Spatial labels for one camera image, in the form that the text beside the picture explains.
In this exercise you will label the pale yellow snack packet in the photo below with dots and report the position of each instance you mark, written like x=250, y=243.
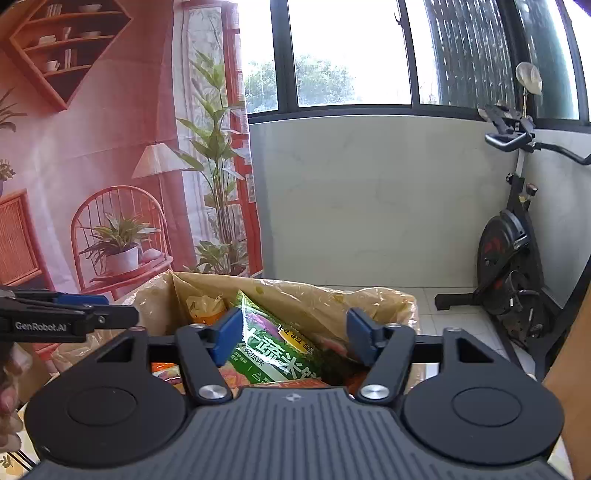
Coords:
x=205, y=309

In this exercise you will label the black framed window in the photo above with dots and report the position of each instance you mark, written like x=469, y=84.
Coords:
x=351, y=50

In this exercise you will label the brown cardboard box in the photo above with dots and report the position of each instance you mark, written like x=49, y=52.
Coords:
x=414, y=318

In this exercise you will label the printed room wall tapestry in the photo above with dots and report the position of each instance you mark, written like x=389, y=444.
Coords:
x=92, y=161

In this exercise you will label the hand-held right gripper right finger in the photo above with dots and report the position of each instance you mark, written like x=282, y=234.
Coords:
x=362, y=337

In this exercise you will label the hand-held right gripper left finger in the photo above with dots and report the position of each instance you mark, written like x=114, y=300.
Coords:
x=226, y=337

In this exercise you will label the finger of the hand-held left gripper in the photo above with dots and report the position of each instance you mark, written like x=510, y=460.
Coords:
x=115, y=316
x=78, y=299

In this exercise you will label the green snack packet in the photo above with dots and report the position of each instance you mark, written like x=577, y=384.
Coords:
x=272, y=341

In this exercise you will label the black exercise bike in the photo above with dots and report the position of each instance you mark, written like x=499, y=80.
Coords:
x=508, y=258

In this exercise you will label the person's left hand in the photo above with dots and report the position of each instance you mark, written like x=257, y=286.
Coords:
x=8, y=392

